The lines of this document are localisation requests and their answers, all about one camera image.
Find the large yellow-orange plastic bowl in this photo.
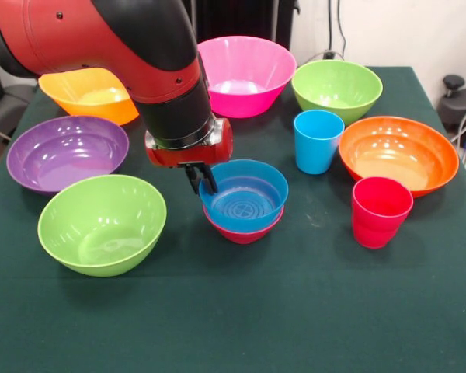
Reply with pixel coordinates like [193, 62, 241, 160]
[37, 67, 141, 127]

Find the small blue plastic bowl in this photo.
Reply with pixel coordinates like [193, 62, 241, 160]
[198, 158, 290, 233]

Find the red plastic cup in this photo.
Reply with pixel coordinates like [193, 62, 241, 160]
[351, 175, 415, 249]

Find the shallow purple plastic bowl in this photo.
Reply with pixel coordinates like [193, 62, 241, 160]
[6, 115, 130, 194]

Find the dark green table cloth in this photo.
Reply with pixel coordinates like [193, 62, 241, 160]
[0, 64, 466, 373]

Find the large pink plastic bowl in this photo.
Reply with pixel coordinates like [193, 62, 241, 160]
[196, 35, 297, 119]

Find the blue plastic cup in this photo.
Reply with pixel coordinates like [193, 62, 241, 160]
[293, 109, 346, 175]

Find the black floor stand base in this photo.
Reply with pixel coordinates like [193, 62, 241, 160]
[437, 75, 466, 135]

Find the shallow orange plastic bowl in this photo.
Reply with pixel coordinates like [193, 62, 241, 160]
[338, 115, 461, 199]

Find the white cable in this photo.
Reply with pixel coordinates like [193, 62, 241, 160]
[450, 99, 466, 145]

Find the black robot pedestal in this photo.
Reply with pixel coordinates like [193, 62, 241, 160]
[186, 0, 296, 50]

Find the light green plastic bowl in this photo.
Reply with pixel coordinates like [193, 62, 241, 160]
[290, 59, 384, 127]
[37, 173, 168, 278]

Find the black wall cable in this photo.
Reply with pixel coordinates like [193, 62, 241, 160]
[336, 0, 347, 59]
[327, 0, 334, 54]

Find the small red plastic bowl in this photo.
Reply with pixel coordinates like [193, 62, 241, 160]
[202, 204, 286, 246]

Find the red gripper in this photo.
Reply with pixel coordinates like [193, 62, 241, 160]
[144, 117, 235, 196]

